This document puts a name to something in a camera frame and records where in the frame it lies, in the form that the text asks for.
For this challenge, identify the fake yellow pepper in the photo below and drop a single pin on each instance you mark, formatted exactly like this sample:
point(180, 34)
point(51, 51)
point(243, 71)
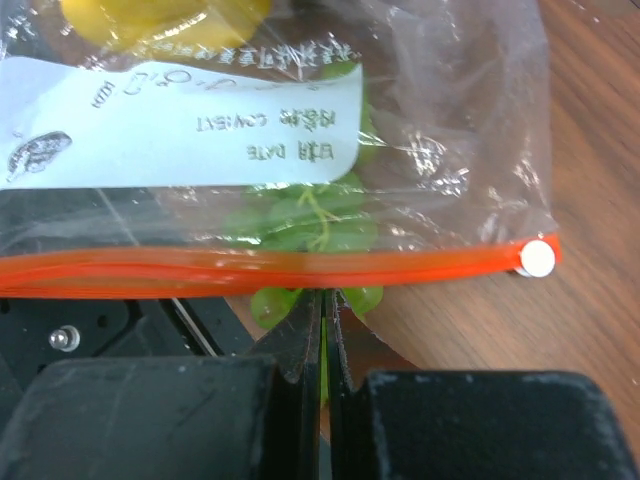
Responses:
point(122, 25)

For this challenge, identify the clear zip top bag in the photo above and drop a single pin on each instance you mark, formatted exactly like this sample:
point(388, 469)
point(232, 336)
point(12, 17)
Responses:
point(459, 186)

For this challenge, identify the fake green grapes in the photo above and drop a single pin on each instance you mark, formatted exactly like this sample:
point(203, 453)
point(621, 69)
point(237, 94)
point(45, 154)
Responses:
point(306, 218)

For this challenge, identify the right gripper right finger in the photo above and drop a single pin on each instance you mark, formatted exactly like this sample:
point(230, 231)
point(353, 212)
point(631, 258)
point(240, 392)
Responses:
point(391, 420)

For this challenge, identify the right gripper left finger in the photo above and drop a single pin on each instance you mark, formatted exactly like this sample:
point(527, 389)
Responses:
point(250, 416)

